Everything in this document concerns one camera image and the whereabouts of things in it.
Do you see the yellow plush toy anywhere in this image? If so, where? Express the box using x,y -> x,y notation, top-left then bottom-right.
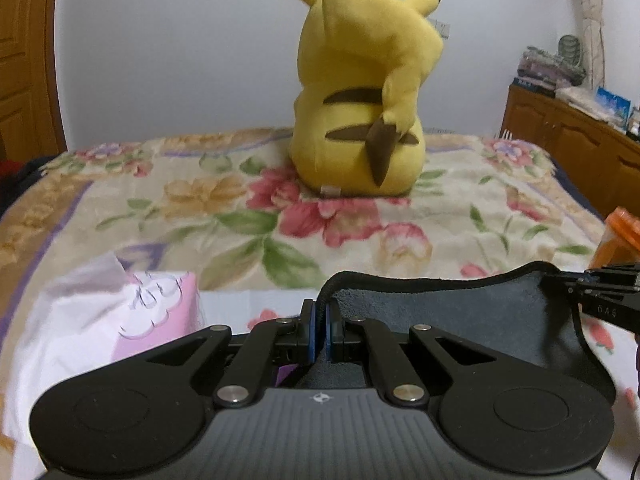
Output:
269,0 -> 447,200

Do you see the dark book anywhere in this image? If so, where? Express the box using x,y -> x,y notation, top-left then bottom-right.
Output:
511,77 -> 559,99

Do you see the dark clothing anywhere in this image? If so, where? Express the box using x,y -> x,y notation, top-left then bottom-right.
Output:
0,156 -> 52,217

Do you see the wooden cabinet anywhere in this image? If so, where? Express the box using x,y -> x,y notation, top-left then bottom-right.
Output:
500,84 -> 640,222

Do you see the white cloth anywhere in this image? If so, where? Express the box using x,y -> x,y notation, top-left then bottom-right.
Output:
0,285 -> 321,461

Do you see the blue picture card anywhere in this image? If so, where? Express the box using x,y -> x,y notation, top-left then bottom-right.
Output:
595,86 -> 633,129

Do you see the white tissue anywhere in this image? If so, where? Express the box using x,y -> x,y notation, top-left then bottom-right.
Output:
31,252 -> 136,331

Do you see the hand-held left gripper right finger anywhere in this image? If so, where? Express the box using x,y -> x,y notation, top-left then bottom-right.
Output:
325,302 -> 497,407

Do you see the white plastic bag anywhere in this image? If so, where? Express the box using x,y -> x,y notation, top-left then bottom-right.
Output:
556,86 -> 609,121

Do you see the dark striped round object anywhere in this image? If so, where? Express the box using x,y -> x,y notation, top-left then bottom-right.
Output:
557,34 -> 584,68

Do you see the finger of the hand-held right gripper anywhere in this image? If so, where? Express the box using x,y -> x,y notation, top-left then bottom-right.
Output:
582,265 -> 640,292
540,272 -> 640,334

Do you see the pink tissue box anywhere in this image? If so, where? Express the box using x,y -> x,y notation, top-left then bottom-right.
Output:
111,270 -> 202,364

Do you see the wooden door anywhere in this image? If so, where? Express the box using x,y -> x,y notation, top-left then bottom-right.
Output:
0,0 -> 69,163

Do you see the stack of folded clothes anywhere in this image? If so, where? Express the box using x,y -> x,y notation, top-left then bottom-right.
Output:
517,46 -> 587,88

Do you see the floral blanket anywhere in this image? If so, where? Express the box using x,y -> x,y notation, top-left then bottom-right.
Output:
0,129 -> 640,461

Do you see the dark grey towel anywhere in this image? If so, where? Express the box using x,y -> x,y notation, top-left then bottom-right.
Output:
299,260 -> 617,402

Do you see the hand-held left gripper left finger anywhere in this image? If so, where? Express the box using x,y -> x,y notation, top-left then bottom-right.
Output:
144,299 -> 318,407

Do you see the beige curtain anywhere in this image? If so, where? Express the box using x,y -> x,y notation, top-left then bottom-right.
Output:
569,0 -> 610,92

